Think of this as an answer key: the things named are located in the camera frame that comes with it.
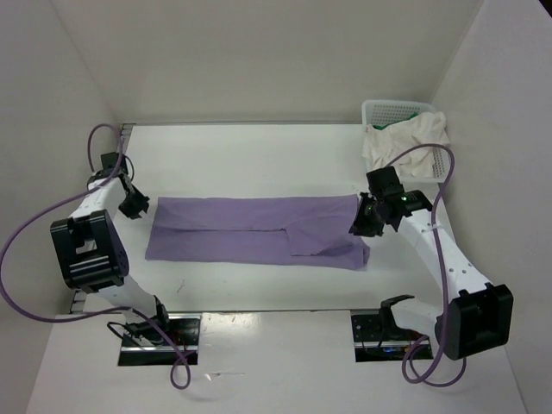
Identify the purple t shirt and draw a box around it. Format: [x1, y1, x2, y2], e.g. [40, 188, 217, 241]
[145, 194, 370, 271]

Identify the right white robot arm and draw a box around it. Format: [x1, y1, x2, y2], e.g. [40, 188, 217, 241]
[349, 166, 514, 361]

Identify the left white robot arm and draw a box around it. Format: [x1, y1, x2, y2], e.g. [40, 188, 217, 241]
[50, 152, 173, 345]

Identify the cream t shirt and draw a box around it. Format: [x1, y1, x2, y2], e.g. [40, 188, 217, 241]
[362, 112, 449, 179]

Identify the green t shirt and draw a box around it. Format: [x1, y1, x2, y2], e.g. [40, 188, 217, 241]
[372, 112, 419, 130]

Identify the white perforated plastic basket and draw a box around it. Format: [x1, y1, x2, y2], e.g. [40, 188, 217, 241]
[361, 99, 450, 183]

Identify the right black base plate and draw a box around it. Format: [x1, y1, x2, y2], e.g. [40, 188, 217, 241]
[350, 310, 421, 363]

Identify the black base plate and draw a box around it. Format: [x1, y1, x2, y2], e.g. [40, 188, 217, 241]
[108, 314, 201, 367]
[350, 310, 421, 363]

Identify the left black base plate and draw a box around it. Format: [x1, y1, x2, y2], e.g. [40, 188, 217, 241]
[108, 314, 201, 367]

